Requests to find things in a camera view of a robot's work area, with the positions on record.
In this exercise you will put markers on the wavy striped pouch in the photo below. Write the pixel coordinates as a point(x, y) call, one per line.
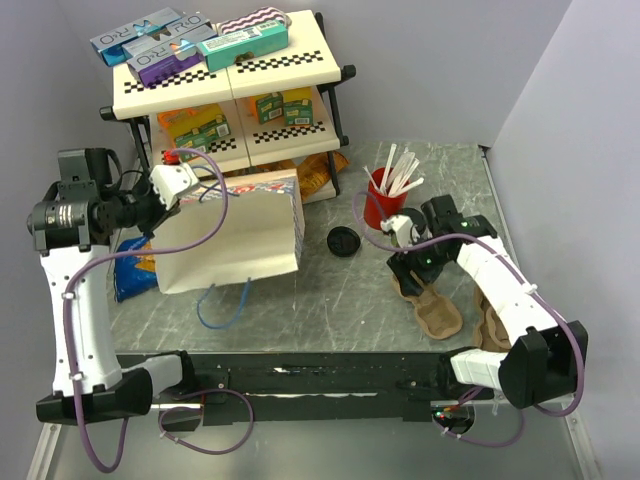
point(256, 17)

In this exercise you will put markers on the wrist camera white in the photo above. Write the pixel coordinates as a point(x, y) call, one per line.
point(402, 230)
point(173, 179)

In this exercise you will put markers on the orange snack box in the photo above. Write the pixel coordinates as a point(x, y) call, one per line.
point(182, 121)

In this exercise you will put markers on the cream checkered shelf rack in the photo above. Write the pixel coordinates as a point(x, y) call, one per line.
point(306, 62)

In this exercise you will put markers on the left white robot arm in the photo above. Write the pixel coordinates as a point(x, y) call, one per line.
point(70, 227)

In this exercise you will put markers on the brown pulp cup carrier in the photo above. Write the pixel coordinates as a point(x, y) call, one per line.
point(435, 313)

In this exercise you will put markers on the orange snack bag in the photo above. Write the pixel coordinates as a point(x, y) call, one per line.
point(313, 173)

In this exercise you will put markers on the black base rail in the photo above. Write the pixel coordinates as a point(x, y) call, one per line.
point(317, 386)

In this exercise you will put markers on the blue R.O box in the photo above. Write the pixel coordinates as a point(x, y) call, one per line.
point(122, 43)

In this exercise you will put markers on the red straw holder cup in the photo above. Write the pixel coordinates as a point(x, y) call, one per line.
point(378, 206)

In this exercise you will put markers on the paper takeout bag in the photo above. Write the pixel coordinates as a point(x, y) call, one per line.
point(261, 236)

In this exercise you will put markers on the green snack box left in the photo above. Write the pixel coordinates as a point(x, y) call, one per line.
point(200, 138)

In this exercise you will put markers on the black coffee cup lid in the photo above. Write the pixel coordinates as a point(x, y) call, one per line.
point(417, 218)

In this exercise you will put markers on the teal box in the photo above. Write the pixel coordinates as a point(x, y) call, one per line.
point(224, 51)

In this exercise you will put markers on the white wrapped straws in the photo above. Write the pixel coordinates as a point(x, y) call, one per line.
point(397, 175)

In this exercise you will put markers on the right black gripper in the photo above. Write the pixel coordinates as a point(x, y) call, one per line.
point(403, 263)

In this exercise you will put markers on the green snack box right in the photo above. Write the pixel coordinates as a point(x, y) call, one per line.
point(268, 107)

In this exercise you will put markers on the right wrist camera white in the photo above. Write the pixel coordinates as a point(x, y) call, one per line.
point(402, 230)

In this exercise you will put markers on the green yellow snack box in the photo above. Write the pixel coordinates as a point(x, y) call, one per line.
point(298, 107)

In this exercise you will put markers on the purple R.O box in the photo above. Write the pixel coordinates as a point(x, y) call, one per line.
point(164, 61)

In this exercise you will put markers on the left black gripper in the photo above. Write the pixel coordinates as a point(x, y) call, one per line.
point(160, 211)

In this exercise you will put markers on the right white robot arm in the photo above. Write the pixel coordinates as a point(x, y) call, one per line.
point(546, 358)

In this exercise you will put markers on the blue chip bag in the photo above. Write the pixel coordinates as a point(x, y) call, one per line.
point(134, 275)

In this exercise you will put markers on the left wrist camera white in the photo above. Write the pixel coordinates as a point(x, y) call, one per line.
point(173, 179)

